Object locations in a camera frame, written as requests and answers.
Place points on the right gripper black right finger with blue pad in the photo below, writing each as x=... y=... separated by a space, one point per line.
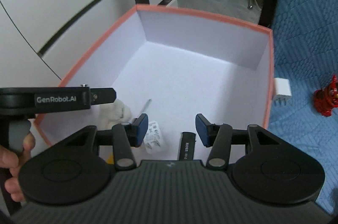
x=219 y=138

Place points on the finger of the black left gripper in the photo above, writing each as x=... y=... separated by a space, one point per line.
x=100 y=96

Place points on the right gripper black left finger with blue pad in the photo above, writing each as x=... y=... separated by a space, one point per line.
x=124 y=137

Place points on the white fluffy plush toy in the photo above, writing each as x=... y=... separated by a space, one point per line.
x=112 y=114

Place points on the large white power adapter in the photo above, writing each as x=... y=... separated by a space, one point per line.
x=153 y=140

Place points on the yellow handled screwdriver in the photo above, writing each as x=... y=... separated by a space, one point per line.
x=140 y=112

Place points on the black lighter white print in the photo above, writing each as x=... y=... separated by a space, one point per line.
x=187 y=146

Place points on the person's left hand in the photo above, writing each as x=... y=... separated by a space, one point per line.
x=13 y=163

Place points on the pink cardboard box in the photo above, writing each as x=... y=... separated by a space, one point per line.
x=175 y=63

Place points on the small white charger plug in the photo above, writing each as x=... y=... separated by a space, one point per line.
x=281 y=90

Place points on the red lion dance figurine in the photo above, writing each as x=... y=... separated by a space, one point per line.
x=325 y=100

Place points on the blue textured sofa cover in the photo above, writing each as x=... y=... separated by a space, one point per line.
x=305 y=53

